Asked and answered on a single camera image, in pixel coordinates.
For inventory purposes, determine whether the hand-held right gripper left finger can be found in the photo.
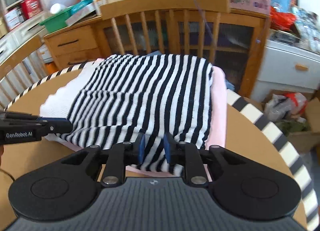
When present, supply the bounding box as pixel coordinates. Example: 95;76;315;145
60;133;146;188

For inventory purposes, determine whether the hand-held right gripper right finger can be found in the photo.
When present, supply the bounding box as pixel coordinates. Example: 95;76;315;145
164;133;247;188

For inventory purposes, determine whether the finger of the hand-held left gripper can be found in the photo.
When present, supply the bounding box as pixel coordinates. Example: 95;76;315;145
37;118;73;136

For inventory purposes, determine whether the black white striped shirt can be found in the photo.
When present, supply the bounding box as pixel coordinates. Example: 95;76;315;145
39;54;215;174

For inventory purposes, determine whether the pink folded cloth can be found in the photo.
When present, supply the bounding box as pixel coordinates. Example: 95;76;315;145
56;57;228;178

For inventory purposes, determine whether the wooden chair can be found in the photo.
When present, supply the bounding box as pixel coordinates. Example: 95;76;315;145
100;0;232;72
0;35;52;108

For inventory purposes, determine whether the round table with striped edge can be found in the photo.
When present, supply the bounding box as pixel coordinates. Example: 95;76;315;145
0;61;320;231

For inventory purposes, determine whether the wooden sideboard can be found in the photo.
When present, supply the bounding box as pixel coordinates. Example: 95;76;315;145
44;9;272;97

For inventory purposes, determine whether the white cabinet with shelves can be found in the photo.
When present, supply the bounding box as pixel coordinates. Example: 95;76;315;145
0;0;49;64

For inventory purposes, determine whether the green plastic basket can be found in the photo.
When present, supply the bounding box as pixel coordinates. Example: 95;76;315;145
39;6;84;33

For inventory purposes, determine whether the red and white box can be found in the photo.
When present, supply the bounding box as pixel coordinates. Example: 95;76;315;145
4;7;24;31

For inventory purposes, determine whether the patterned flat box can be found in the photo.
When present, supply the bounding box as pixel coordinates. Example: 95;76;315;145
65;4;97;26

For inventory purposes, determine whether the white bottle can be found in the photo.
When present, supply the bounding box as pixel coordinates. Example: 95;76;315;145
50;4;68;15

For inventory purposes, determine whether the white plastic bag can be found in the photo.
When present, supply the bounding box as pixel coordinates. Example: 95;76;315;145
264;92;308;121

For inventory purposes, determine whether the red box with figure print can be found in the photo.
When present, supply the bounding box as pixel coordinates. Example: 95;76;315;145
20;0;43;19

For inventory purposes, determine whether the teal packet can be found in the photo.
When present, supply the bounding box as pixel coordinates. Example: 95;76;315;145
71;0;95;14

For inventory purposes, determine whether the cardboard box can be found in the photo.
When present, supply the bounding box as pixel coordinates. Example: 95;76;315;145
262;90;320;154

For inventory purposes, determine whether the white drawer unit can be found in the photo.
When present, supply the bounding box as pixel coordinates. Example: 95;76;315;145
251;40;320;102

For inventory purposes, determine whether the pink box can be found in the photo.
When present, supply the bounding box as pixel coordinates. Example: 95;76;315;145
230;0;270;16

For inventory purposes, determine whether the red plastic bag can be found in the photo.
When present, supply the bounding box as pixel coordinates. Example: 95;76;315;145
270;6;297;31

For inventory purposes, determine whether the black cable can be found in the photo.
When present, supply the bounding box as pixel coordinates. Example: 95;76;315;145
0;168;16;184

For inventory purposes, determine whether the purple strap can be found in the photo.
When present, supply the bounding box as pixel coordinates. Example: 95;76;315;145
189;0;218;47

